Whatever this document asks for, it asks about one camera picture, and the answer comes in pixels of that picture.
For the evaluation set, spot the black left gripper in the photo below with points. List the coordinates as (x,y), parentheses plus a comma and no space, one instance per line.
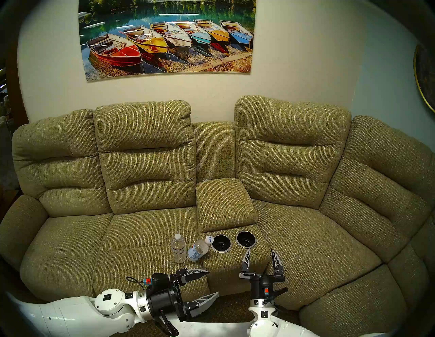
(164,295)

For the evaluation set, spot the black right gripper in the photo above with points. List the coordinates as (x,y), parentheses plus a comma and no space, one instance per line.
(261,285)

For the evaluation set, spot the blue-label clear water bottle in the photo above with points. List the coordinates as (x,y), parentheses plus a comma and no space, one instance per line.
(197,251)

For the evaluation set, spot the red-label clear water bottle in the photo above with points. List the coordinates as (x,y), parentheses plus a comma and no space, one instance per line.
(178,249)

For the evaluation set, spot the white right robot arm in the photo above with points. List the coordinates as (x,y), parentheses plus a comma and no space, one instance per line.
(265,326)

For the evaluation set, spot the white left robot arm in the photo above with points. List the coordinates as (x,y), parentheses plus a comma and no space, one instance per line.
(68,316)

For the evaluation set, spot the chrome-rimmed black cup holder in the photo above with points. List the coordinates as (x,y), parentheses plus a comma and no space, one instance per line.
(246,239)
(221,243)

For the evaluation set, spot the olive green sectional sofa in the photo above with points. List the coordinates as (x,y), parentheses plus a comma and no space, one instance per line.
(306,163)

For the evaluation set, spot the dark wooden cabinet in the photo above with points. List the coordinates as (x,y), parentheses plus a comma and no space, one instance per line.
(15,102)

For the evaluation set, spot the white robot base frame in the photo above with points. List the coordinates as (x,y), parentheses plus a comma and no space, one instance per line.
(217,330)

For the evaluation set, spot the colourful boats wall painting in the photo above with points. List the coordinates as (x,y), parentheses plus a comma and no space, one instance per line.
(170,40)

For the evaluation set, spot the round gold-rimmed wall decor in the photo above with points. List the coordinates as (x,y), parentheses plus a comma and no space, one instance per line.
(426,78)

